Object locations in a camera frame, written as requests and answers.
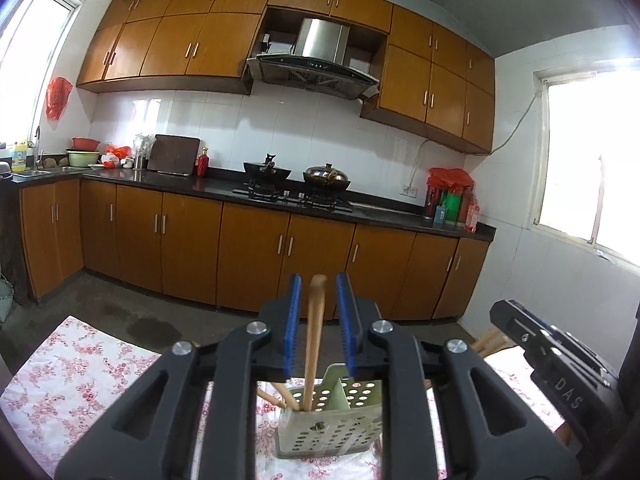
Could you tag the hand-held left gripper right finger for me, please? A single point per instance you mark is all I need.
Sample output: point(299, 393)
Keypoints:
point(347, 330)

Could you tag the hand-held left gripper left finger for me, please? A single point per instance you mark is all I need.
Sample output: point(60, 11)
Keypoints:
point(292, 330)

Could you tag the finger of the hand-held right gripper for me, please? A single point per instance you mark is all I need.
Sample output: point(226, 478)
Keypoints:
point(565, 390)
point(575, 355)

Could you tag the wooden chopstick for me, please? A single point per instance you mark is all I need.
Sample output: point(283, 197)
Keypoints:
point(497, 351)
point(288, 398)
point(487, 342)
point(312, 350)
point(272, 397)

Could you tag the green perforated utensil holder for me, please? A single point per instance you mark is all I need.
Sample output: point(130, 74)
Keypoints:
point(330, 435)

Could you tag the wooden base cabinets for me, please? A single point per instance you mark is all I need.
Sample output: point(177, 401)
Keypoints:
point(250, 255)

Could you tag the black kitchen countertop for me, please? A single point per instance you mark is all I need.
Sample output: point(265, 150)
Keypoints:
point(390, 212)

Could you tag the black gas stove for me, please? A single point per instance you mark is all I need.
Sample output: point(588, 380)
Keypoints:
point(295, 199)

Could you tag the blue box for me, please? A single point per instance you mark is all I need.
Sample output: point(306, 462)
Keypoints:
point(441, 215)

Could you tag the dark red bottle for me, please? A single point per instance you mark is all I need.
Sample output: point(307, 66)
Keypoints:
point(432, 202)

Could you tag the lidded cooking pot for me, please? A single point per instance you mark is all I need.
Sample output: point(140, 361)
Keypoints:
point(326, 177)

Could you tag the black wok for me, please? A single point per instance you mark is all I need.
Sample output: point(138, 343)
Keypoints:
point(267, 172)

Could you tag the green bottle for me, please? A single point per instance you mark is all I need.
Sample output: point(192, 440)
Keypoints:
point(455, 207)

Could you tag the pink bottle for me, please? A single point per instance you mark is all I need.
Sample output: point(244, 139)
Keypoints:
point(472, 217)

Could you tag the large red plastic bag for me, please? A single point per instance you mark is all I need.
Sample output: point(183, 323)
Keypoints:
point(450, 177)

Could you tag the barred window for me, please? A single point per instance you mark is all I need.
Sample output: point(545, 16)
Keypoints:
point(585, 160)

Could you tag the dark wooden cutting board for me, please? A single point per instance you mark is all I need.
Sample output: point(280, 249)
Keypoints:
point(172, 155)

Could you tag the pink floral tablecloth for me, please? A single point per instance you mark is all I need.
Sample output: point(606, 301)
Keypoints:
point(75, 375)

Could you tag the bag-covered utensil jar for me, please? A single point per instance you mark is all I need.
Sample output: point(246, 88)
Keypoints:
point(144, 150)

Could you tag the small red plastic bag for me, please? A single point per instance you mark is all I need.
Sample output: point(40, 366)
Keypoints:
point(119, 152)

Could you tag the white plastic bag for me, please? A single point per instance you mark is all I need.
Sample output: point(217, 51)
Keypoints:
point(110, 161)

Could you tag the green basin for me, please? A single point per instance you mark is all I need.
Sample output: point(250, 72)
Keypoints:
point(82, 158)

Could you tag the steel range hood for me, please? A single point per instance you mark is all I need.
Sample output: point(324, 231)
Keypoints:
point(320, 55)

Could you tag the red basin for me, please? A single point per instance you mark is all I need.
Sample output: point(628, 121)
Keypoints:
point(85, 144)

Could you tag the white floor basket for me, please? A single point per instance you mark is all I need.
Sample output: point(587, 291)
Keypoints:
point(5, 300)

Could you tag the steel sink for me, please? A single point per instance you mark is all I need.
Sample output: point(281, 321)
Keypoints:
point(30, 175)

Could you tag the metal faucet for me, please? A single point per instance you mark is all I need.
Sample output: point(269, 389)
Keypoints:
point(38, 147)

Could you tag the yellow detergent bottle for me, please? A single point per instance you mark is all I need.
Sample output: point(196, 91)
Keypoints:
point(19, 157)

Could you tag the hanging red plastic bag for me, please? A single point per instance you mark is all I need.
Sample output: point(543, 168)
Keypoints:
point(59, 97)

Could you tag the sliding window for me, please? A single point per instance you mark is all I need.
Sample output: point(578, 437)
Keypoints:
point(30, 60)

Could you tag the wall socket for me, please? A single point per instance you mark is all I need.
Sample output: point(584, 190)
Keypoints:
point(410, 191)

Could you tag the wide wooden wall cabinet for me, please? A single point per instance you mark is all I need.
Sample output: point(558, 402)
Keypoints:
point(175, 35)

